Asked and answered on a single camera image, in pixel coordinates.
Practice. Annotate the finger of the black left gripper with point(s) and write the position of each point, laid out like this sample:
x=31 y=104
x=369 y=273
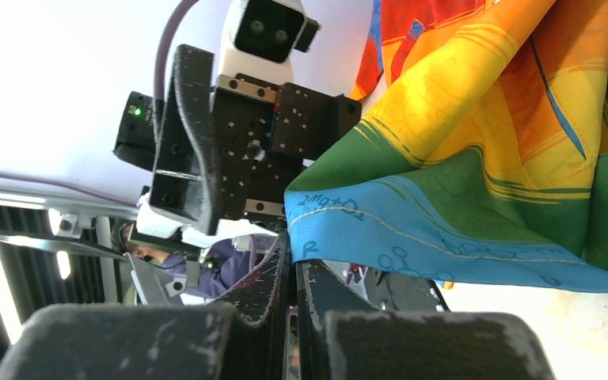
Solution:
x=187 y=173

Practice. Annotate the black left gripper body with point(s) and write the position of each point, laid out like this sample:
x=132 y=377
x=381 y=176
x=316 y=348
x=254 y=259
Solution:
x=264 y=133

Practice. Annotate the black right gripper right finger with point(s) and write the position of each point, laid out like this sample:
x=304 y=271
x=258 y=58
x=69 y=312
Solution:
x=342 y=336

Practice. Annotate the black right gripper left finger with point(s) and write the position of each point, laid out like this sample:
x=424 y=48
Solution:
x=240 y=335

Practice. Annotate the rainbow striped zip jacket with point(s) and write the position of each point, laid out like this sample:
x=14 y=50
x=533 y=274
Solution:
x=486 y=158

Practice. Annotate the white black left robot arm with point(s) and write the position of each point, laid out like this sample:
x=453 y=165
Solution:
x=136 y=144

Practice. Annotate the aluminium frame rail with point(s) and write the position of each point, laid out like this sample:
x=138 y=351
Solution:
x=69 y=218

